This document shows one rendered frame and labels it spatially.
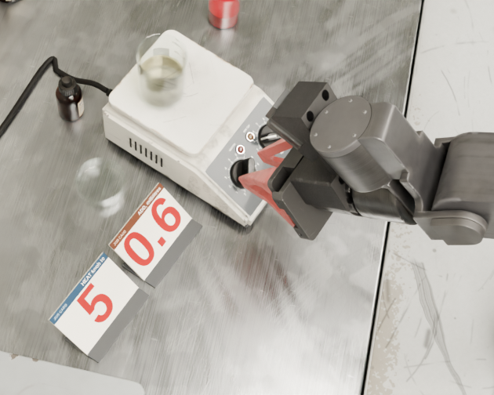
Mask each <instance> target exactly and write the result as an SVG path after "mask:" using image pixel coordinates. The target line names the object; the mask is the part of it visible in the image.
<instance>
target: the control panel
mask: <svg viewBox="0 0 494 395"><path fill-rule="evenodd" d="M271 107H272V105H271V104H270V102H269V101H268V100H267V99H266V98H265V97H263V98H262V99H261V100H260V102H259V103H258V104H257V105H256V106H255V108H254V109H253V110H252V112H251V113H250V114H249V116H248V117H247V118H246V119H245V120H244V122H243V123H242V124H241V126H240V127H239V128H238V130H237V131H236V132H235V134H234V135H233V136H232V137H231V138H230V140H229V141H228V142H227V144H226V145H225V146H224V148H223V149H222V150H221V152H219V154H218V155H217V156H216V158H215V159H214V160H213V162H212V163H211V164H210V166H209V167H208V168H207V169H206V171H205V172H206V173H207V175H208V176H209V177H210V178H211V179H212V180H213V181H214V182H215V183H217V184H218V185H219V186H220V187H221V188H222V189H223V190H224V191H225V192H226V193H227V194H228V195H229V196H230V197H231V198H232V199H233V200H234V201H235V202H236V203H237V204H238V205H239V206H240V207H241V208H242V209H243V210H244V211H245V212H246V213H247V214H248V215H250V216H251V215H252V214H253V213H254V212H255V210H256V208H257V207H258V206H259V204H260V203H261V201H262V200H263V199H261V198H260V197H258V196H256V195H255V194H253V193H252V192H250V191H249V190H247V189H242V188H240V187H237V186H236V185H235V184H234V183H233V181H232V179H231V167H232V165H233V164H234V163H235V162H236V161H238V160H241V159H246V158H253V159H254V161H255V167H256V171H259V170H263V169H268V168H272V167H274V166H272V165H269V164H266V163H264V162H263V161H262V160H261V159H260V157H259V155H258V154H257V152H258V151H259V150H261V149H263V148H262V146H261V145H260V141H259V131H260V129H261V128H262V127H263V126H264V125H266V124H267V121H268V118H267V117H265V115H266V114H267V112H268V111H269V110H270V109H271ZM249 133H252V134H253V136H254V137H253V140H249V139H248V137H247V135H248V134H249ZM239 146H242V147H243V148H244V151H243V152H242V153H241V154H240V153H238V147H239ZM291 149H292V148H291ZM291 149H288V150H285V151H283V152H281V153H279V154H276V155H274V156H275V157H279V158H285V157H286V155H287V154H288V152H290V150H291Z"/></svg>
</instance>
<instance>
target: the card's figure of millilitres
mask: <svg viewBox="0 0 494 395"><path fill-rule="evenodd" d="M186 218H187V215H186V214H185V213H184V212H183V211H182V210H181V209H180V208H179V206H178V205H177V204H176V203H175V202H174V201H173V200H172V199H171V197H170V196H169V195H168V194H167V193H166V192H165V191H164V190H162V191H161V192H160V194H159V195H158V196H157V197H156V198H155V199H154V201H153V202H152V203H151V205H150V206H149V207H148V209H147V210H146V211H145V213H144V214H143V215H142V216H141V217H140V218H139V220H138V221H137V222H136V224H135V225H134V226H133V228H132V229H131V230H130V231H129V232H128V233H127V234H126V236H125V237H124V238H123V240H122V241H121V242H120V244H119V245H118V246H117V248H116V249H117V250H119V251H120V253H121V254H123V255H124V257H126V258H127V260H128V261H130V262H131V264H133V265H134V267H135V268H136V269H137V270H138V271H139V272H140V273H141V274H142V275H143V274H144V272H145V271H146V270H147V268H148V267H149V266H150V265H151V264H152V262H153V261H154V260H155V258H156V257H157V256H158V254H159V253H160V251H161V250H162V249H163V248H164V247H165V245H166V244H167V243H168V241H169V240H170V239H171V237H172V236H173V235H174V234H175V232H176V231H177V230H178V229H179V227H180V226H181V224H182V223H183V221H184V220H185V219H186Z"/></svg>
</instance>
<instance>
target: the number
mask: <svg viewBox="0 0 494 395"><path fill-rule="evenodd" d="M132 288H133V285H132V284H131V283H130V282H129V281H128V280H127V279H126V278H125V277H124V276H123V275H122V274H121V273H120V272H119V271H118V270H117V269H116V268H115V267H114V266H113V265H112V264H111V263H110V262H109V261H108V260H106V261H105V262H104V264H103V265H102V266H101V268H99V269H98V271H97V272H96V273H95V275H94V276H93V277H92V279H91V280H90V281H89V283H88V284H87V285H86V286H85V287H84V288H83V289H82V291H81V292H80V293H79V295H78V296H77V298H76V299H75V300H74V302H73V303H72V304H71V305H70V306H69V307H68V308H67V310H66V311H65V312H64V314H63V315H62V316H61V318H60V319H59V320H58V321H57V324H58V325H59V326H60V327H61V328H62V329H63V330H64V331H65V332H66V333H67V334H69V335H70V336H71V337H72V338H73V339H74V340H75V341H76V342H77V343H79V344H80V345H81V346H82V347H83V348H84V349H86V347H87V346H88V345H89V344H90V343H91V341H92V340H93V339H94V337H95V336H96V334H97V333H98V332H99V331H100V329H101V328H102V327H103V326H104V324H105V323H106V322H107V320H108V319H109V318H110V316H111V315H112V314H113V312H115V310H116V309H117V308H118V306H119V305H120V303H121V302H122V301H123V299H124V298H125V297H126V296H127V295H128V293H129V292H130V291H131V289H132Z"/></svg>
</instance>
